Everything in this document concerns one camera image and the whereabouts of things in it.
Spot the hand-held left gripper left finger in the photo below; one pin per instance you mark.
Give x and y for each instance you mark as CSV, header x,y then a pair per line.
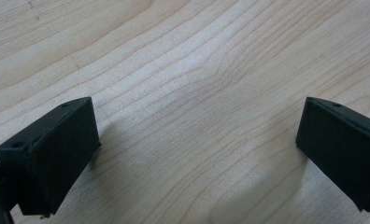
x,y
55,155

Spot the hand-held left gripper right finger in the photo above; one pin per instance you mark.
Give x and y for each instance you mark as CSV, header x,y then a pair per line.
x,y
342,149

